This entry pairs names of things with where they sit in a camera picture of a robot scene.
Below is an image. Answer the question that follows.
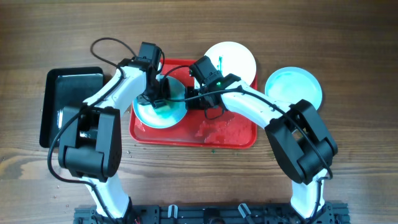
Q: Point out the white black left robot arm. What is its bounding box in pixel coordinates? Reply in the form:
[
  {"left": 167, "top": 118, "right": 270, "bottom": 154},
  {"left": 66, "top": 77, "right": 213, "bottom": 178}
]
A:
[{"left": 51, "top": 57, "right": 165, "bottom": 223}]

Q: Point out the black soapy water tray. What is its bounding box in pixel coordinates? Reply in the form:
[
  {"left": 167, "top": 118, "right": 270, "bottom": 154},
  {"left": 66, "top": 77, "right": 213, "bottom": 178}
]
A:
[{"left": 39, "top": 67, "right": 105, "bottom": 148}]

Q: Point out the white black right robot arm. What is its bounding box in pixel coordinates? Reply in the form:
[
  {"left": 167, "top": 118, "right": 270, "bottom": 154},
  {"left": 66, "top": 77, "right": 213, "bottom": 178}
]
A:
[{"left": 186, "top": 72, "right": 338, "bottom": 222}]

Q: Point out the red plastic tray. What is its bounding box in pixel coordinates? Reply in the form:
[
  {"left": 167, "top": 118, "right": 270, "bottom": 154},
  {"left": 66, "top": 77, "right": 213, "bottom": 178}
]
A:
[{"left": 129, "top": 58, "right": 258, "bottom": 150}]

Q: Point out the white plate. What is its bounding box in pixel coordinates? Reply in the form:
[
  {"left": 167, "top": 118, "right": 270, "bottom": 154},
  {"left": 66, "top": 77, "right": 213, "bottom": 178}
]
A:
[
  {"left": 132, "top": 77, "right": 187, "bottom": 129},
  {"left": 205, "top": 42, "right": 257, "bottom": 85},
  {"left": 264, "top": 67, "right": 323, "bottom": 110}
]

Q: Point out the green yellow scrub sponge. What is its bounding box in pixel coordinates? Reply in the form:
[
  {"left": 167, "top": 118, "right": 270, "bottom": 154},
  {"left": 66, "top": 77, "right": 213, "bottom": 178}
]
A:
[{"left": 151, "top": 99, "right": 169, "bottom": 110}]

